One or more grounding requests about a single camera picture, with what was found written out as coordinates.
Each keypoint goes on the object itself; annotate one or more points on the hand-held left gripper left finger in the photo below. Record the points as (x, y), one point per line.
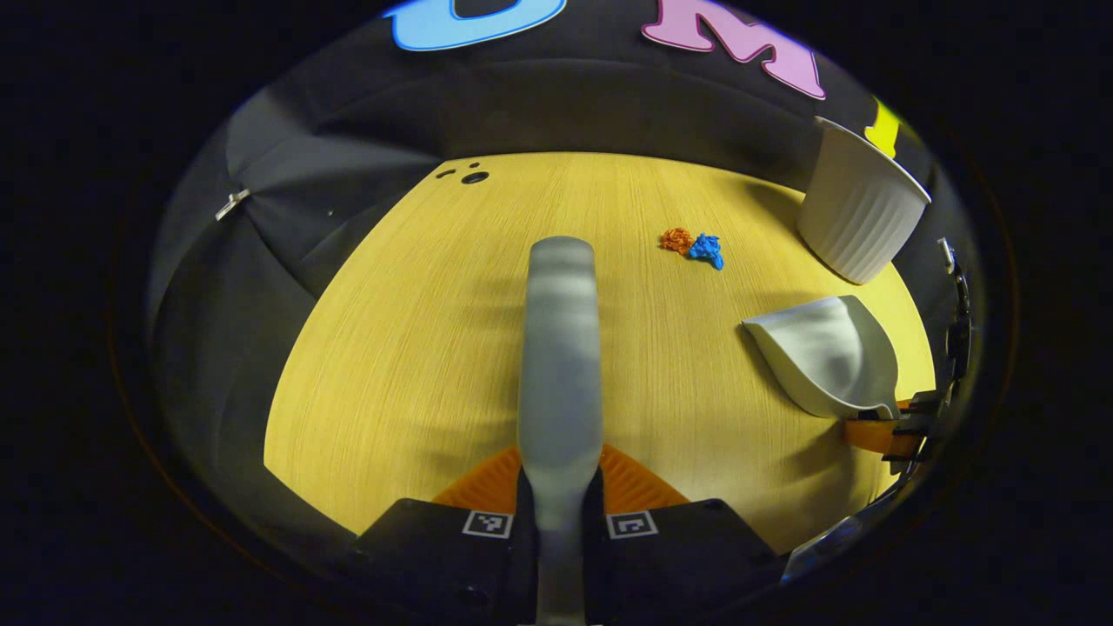
(435, 556)

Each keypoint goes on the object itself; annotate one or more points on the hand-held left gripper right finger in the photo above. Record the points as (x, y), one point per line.
(678, 556)

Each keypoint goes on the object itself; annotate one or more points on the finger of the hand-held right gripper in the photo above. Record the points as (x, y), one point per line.
(929, 402)
(878, 437)

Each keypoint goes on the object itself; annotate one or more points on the white dustpan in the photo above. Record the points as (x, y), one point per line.
(826, 356)

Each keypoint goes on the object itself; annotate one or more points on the white ribbed garbage bin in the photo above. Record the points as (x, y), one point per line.
(856, 217)

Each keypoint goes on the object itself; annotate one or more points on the small white broom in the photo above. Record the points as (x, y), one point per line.
(561, 365)

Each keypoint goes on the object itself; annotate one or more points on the blue paper trash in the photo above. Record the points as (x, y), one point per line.
(706, 249)

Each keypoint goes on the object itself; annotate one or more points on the orange paper trash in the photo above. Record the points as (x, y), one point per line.
(676, 240)

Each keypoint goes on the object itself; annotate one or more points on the wooden desktop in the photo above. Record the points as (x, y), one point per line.
(417, 348)

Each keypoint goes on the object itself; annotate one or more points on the silver metal clip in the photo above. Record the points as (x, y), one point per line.
(232, 204)
(947, 256)

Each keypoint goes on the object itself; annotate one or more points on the black backdrop cloth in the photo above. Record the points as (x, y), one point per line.
(348, 130)

